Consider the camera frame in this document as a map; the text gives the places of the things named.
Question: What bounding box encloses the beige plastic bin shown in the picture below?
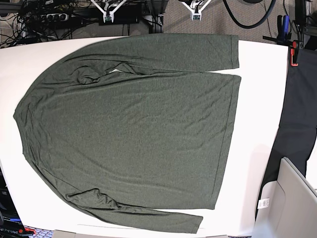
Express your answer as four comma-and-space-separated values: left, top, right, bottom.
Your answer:
252, 157, 317, 238

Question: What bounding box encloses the red black table clamp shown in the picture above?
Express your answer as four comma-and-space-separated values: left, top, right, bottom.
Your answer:
290, 40, 303, 66

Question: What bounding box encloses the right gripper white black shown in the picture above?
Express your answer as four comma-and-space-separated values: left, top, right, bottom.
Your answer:
90, 0, 125, 23

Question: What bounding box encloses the white barcode label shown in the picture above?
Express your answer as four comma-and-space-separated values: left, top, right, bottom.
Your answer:
257, 198, 269, 209

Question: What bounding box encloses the red clamp lower left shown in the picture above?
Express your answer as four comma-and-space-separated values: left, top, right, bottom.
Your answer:
18, 228, 36, 236

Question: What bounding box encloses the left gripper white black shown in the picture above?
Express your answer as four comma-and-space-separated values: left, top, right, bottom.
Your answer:
181, 0, 211, 21

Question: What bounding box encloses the dark green long-sleeve shirt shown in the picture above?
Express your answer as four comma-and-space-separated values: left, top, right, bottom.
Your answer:
13, 34, 241, 234

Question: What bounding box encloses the black box under table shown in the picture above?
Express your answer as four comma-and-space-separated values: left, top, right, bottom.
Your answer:
98, 6, 141, 25

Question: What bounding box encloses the blue handled clamp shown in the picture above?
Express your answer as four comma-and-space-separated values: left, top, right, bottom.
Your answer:
277, 15, 291, 45

